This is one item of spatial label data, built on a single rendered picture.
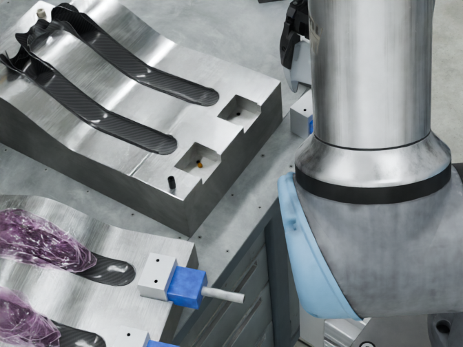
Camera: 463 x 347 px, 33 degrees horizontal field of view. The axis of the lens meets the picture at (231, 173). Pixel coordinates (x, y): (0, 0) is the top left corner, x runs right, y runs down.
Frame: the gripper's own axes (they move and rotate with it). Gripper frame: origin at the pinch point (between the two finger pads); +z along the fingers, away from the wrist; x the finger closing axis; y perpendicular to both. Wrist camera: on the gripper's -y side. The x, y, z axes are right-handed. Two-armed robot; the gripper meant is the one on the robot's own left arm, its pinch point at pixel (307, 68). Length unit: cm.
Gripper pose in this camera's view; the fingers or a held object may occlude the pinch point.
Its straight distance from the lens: 115.5
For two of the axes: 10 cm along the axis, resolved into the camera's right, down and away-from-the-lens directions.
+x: 6.7, -6.1, 4.2
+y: 7.4, 4.9, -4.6
